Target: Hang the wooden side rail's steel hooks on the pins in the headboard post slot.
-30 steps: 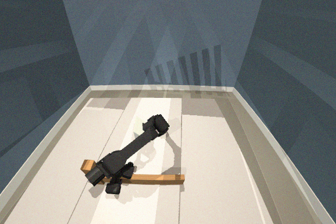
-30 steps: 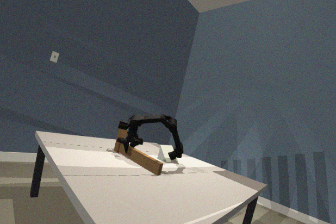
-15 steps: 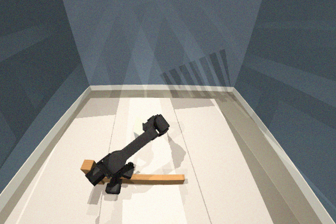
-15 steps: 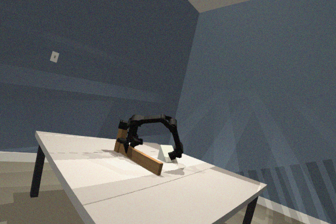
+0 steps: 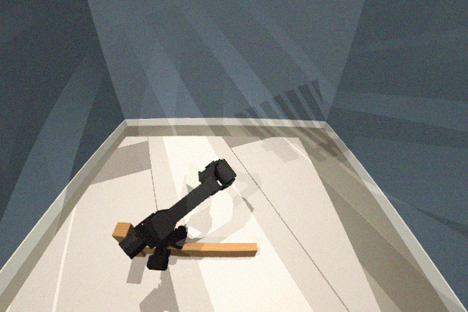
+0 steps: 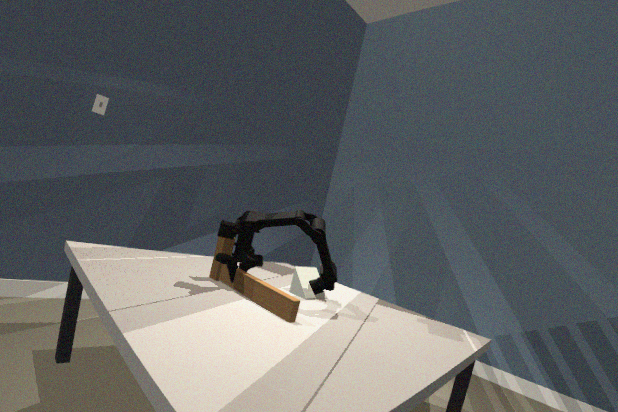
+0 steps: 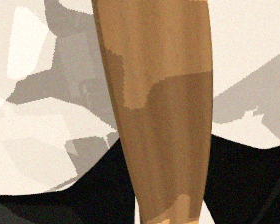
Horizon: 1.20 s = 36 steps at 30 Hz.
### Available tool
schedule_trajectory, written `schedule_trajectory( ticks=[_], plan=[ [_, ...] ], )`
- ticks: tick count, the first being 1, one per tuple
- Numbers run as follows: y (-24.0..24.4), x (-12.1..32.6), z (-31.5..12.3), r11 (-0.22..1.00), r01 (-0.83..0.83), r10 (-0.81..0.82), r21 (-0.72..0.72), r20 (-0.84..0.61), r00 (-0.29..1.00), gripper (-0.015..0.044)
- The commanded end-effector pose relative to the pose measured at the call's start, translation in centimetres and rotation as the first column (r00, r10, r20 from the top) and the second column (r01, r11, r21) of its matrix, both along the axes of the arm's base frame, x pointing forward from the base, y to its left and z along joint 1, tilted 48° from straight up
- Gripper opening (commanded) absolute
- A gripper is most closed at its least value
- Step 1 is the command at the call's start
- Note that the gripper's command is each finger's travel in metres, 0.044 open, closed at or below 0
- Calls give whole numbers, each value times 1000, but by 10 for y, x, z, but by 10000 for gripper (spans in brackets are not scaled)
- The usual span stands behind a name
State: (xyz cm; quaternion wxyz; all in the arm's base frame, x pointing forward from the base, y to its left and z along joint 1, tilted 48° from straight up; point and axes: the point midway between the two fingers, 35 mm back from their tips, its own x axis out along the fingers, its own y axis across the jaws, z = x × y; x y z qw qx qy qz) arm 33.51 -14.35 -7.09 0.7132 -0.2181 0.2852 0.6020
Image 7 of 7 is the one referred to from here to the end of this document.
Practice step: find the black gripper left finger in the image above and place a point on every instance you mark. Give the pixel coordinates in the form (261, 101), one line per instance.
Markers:
(104, 195)

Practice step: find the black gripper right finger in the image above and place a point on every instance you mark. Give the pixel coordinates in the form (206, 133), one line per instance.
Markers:
(242, 181)

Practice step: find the brown wooden board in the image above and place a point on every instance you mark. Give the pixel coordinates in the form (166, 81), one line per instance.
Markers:
(158, 63)

